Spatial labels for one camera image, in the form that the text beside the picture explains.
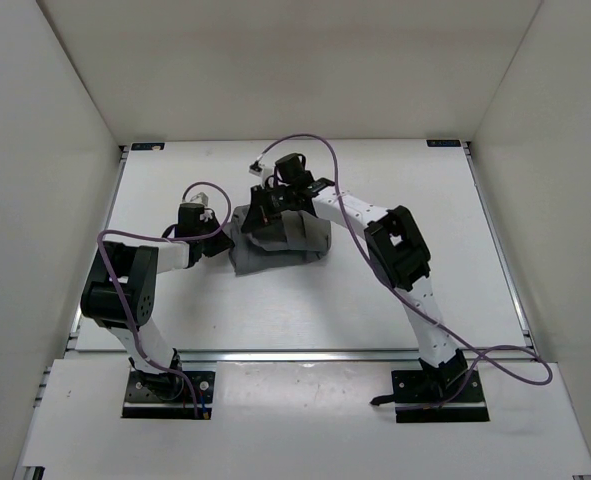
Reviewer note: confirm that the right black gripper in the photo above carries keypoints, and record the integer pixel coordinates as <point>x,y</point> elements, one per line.
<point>259,216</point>

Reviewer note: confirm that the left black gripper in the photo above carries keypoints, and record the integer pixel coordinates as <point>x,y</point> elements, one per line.
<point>223,244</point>

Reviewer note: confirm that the grey pleated skirt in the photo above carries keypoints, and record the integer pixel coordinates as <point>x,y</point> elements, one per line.
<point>297,238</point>

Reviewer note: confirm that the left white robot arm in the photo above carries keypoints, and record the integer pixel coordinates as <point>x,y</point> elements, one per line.
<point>119,292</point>

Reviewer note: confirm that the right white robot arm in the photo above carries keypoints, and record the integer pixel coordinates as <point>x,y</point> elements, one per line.
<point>395,250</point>

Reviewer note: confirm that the left blue corner label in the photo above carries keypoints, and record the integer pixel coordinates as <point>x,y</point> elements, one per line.
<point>147,146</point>

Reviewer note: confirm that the blue corner label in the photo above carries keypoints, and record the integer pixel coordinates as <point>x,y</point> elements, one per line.
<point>443,143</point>
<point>147,146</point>

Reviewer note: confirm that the right blue corner label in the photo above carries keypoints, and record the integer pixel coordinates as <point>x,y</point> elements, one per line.
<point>443,143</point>

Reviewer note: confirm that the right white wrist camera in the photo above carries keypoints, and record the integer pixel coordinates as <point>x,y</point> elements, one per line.
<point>259,169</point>

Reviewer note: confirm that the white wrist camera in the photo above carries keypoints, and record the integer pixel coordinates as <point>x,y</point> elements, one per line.
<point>259,169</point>
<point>201,198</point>

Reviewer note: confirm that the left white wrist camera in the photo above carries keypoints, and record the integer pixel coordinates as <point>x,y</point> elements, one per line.
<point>201,198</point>

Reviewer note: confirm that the aluminium front rail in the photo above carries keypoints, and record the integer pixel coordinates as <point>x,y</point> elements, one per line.
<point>305,356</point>

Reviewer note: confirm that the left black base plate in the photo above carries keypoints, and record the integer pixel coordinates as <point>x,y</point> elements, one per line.
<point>168,397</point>

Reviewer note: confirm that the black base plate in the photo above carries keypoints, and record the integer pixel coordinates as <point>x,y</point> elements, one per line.
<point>416,403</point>
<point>168,397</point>

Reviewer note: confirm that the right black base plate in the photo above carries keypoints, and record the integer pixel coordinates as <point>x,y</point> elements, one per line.
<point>416,403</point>

